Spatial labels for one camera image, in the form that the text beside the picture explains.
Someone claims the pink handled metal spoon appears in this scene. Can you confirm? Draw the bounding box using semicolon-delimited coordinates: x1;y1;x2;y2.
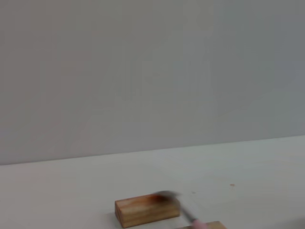
152;190;208;229

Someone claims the stained wooden block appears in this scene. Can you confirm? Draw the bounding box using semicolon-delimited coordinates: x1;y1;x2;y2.
114;193;181;229

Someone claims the notched wooden block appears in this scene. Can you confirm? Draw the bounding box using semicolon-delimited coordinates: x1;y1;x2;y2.
177;221;227;229

